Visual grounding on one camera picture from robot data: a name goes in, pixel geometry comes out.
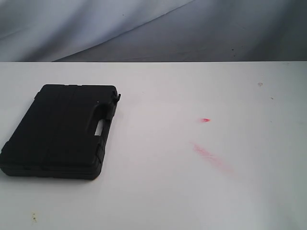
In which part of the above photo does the black plastic tool case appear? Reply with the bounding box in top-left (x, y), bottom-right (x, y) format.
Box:
top-left (0, 84), bottom-right (120, 180)

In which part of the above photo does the grey backdrop cloth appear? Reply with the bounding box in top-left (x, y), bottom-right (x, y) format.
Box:
top-left (0, 0), bottom-right (307, 62)

